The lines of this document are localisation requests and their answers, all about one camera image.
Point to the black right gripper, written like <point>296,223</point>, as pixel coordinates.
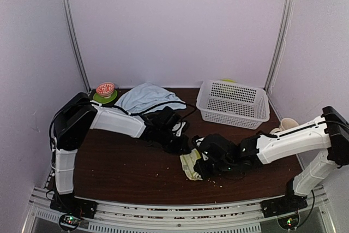
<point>202,172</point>

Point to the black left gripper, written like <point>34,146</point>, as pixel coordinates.
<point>183,145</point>

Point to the green crocodile pattern towel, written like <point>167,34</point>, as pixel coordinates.
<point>188,162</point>

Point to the white perforated plastic basket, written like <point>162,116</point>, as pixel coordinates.
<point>233,104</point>

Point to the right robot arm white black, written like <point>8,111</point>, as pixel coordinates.
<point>327,133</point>

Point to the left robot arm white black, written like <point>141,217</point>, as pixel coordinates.
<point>69,126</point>

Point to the light blue towel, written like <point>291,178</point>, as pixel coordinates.
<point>146,95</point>

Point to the red patterned ceramic bowl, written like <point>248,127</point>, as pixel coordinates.
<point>106,89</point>

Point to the green plate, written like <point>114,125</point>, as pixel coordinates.
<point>105,100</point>

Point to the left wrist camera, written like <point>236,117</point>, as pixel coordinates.
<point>180,127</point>

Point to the front aluminium rail panel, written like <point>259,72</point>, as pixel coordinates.
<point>241,216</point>

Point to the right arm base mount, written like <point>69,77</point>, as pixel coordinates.
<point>287,208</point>

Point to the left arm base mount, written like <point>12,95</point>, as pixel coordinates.
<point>74,210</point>

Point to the right aluminium frame post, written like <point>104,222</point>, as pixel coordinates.
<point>279,46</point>

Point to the aluminium frame post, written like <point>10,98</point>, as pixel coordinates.
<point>75,45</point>
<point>279,46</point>

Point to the left aluminium frame post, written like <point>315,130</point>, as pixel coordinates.
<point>75,45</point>

